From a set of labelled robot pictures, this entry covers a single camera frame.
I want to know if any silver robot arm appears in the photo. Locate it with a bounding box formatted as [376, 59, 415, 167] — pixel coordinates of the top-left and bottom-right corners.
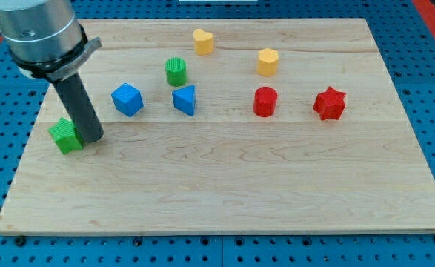
[0, 0, 102, 82]

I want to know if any yellow hexagon block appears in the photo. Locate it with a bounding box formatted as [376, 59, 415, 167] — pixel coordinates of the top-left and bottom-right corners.
[256, 47, 279, 77]

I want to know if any wooden board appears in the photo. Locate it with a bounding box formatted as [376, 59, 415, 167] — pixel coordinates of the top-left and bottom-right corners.
[0, 19, 435, 237]

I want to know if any blue triangle block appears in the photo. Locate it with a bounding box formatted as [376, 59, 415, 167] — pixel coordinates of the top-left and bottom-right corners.
[172, 85, 196, 116]

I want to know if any red cylinder block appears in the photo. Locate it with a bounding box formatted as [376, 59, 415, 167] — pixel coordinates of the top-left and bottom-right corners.
[253, 87, 278, 117]

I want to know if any green cylinder block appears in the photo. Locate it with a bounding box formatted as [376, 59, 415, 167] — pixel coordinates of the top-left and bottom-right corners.
[165, 57, 187, 87]

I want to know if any yellow heart block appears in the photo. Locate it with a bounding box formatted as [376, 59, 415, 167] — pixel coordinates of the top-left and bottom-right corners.
[193, 28, 214, 56]

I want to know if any blue cube block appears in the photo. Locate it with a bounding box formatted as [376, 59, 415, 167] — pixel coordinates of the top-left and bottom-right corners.
[111, 83, 145, 117]

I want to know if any red star block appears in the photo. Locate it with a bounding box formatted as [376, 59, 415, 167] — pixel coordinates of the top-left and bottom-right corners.
[313, 86, 346, 120]

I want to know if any dark cylindrical pointer rod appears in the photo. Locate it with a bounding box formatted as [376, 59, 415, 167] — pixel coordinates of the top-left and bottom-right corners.
[53, 73, 104, 143]

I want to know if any green star block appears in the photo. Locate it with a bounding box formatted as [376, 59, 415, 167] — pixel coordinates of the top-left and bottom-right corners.
[48, 117, 83, 154]

